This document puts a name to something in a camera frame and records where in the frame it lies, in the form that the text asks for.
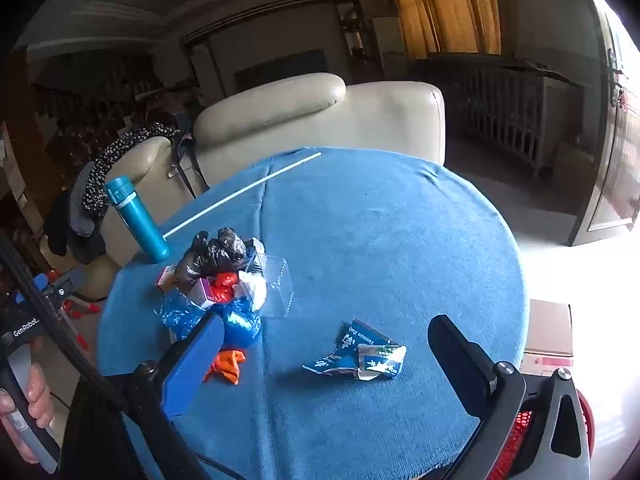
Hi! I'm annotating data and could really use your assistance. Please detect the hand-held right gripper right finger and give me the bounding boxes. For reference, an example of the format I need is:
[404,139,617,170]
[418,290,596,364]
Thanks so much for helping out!
[427,314,590,480]

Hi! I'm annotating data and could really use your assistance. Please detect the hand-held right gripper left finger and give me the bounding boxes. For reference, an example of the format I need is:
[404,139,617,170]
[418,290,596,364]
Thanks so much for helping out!
[102,312,226,480]

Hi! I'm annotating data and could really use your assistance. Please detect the orange wrapper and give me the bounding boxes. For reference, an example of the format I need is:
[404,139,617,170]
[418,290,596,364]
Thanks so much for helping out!
[204,349,248,386]

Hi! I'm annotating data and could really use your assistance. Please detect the blue snack wrapper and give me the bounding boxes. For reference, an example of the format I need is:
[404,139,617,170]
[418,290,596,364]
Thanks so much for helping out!
[302,319,407,382]

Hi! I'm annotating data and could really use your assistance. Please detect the red mesh basket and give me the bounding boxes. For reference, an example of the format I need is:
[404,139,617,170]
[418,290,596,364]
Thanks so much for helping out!
[487,390,593,480]

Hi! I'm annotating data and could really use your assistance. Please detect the person's left hand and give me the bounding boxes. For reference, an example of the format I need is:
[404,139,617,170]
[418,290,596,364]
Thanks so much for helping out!
[0,359,56,465]

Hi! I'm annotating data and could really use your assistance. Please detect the red-tipped white rods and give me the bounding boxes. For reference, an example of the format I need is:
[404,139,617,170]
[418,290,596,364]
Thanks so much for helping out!
[45,270,103,353]

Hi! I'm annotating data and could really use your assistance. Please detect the blue plastic bag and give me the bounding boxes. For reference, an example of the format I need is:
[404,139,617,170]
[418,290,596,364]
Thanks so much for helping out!
[160,290,263,348]

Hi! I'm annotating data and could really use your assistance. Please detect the small purple white box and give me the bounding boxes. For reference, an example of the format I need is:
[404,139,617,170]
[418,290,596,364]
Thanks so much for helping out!
[192,277,216,311]

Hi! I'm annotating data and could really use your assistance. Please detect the grey garment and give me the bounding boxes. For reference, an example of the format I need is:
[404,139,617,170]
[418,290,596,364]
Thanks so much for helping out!
[67,160,108,238]

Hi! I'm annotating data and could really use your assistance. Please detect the flat cardboard box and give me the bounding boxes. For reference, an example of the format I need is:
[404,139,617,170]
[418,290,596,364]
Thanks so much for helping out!
[520,299,576,376]

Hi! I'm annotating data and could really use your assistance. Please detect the white crumpled wrapper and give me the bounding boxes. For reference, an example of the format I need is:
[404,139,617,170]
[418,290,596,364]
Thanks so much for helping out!
[235,272,268,311]

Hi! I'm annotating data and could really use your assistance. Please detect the teal insulated bottle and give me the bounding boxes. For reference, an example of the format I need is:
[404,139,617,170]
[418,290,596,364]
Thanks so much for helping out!
[105,176,172,264]

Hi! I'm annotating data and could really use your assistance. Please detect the clear plastic box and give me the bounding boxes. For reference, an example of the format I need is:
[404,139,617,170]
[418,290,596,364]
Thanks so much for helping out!
[242,237,293,318]

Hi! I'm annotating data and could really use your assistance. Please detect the blue tablecloth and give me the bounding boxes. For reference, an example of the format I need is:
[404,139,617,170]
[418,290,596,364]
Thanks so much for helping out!
[97,147,531,480]

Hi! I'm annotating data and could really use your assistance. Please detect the black white patterned garment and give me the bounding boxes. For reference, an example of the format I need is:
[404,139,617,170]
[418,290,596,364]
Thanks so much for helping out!
[80,122,181,221]

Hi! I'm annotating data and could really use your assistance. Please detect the thin white stick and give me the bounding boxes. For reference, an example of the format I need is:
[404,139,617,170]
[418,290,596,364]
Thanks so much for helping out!
[162,150,322,238]

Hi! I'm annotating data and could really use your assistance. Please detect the wooden staircase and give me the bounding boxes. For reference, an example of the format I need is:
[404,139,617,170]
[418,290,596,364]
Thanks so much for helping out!
[30,55,166,161]

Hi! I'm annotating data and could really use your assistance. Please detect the small cardboard box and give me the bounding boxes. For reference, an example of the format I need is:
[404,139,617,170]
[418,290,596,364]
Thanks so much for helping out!
[552,135,596,196]

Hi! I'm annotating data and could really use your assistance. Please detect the white wooden crib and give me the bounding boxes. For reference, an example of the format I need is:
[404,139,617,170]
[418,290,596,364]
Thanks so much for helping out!
[415,55,586,181]

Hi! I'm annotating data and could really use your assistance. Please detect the cream leather sofa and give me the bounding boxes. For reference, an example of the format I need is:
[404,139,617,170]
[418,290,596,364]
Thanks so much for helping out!
[82,72,447,301]

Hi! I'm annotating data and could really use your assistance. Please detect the black television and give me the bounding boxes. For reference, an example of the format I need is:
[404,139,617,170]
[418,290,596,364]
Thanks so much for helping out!
[232,49,328,93]

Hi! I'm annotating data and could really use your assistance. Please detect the white standing air conditioner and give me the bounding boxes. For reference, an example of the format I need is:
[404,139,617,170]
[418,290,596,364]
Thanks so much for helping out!
[372,16,408,81]

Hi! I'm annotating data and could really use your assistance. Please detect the dark display shelf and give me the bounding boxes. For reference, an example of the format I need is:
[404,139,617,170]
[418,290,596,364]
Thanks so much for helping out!
[337,0,376,61]

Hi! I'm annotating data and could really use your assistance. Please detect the yellow curtain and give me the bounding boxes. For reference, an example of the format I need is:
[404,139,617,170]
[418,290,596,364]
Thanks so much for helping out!
[380,0,503,58]

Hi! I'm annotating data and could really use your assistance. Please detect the dark strapped bag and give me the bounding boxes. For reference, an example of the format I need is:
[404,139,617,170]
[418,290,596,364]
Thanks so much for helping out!
[167,132,208,198]

